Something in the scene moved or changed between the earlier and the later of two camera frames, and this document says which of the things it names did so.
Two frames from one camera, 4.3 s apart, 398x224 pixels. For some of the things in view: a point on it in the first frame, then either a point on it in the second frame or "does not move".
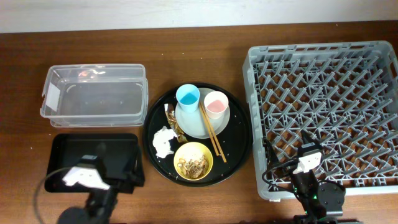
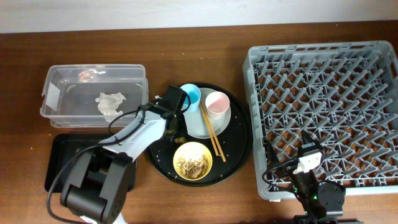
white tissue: (161, 142) → (108, 103)
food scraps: (194, 169) does not move
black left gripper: (123, 181) → (173, 130)
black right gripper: (296, 160) does not move
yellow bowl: (193, 161) does not move
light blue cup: (188, 96) does not move
